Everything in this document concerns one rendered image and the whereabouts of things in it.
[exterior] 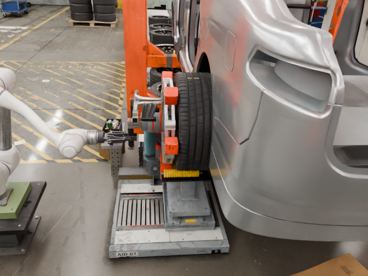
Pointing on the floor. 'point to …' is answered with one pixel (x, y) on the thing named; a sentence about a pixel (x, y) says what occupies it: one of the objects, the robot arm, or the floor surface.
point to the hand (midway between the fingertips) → (131, 137)
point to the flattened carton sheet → (337, 268)
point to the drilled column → (115, 161)
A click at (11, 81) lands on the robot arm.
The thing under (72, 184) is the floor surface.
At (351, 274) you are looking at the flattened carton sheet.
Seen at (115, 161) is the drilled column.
